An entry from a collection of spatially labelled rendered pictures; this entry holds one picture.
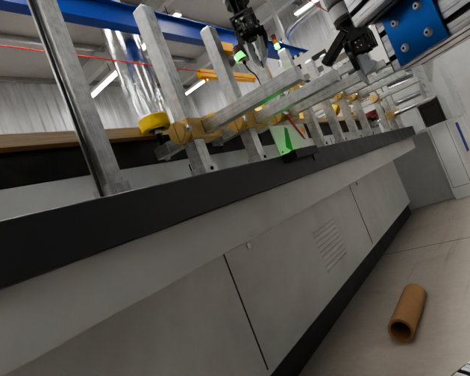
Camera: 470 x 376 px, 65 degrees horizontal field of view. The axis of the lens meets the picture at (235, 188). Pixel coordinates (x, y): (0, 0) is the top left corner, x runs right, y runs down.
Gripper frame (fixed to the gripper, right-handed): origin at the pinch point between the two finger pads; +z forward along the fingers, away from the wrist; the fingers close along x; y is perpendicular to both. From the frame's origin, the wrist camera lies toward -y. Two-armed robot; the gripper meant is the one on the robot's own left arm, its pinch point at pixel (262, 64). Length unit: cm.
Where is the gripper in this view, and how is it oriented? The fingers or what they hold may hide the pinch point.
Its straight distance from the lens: 116.0
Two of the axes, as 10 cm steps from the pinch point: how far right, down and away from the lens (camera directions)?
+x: 9.0, -3.6, -2.6
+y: -2.7, 0.4, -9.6
